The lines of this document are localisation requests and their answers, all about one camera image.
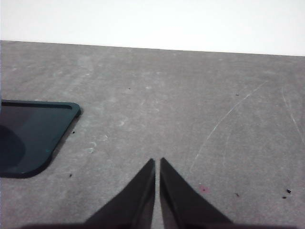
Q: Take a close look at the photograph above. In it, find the black rectangular tray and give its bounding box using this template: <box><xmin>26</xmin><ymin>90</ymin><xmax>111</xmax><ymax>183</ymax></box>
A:
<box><xmin>0</xmin><ymin>100</ymin><xmax>81</xmax><ymax>179</ymax></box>

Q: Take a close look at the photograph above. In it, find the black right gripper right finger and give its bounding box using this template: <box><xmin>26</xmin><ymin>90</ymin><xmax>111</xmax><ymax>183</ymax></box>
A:
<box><xmin>160</xmin><ymin>157</ymin><xmax>236</xmax><ymax>229</ymax></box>

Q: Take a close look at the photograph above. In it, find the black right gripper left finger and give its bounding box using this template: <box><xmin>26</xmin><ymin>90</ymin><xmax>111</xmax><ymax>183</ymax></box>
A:
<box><xmin>83</xmin><ymin>158</ymin><xmax>156</xmax><ymax>229</ymax></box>

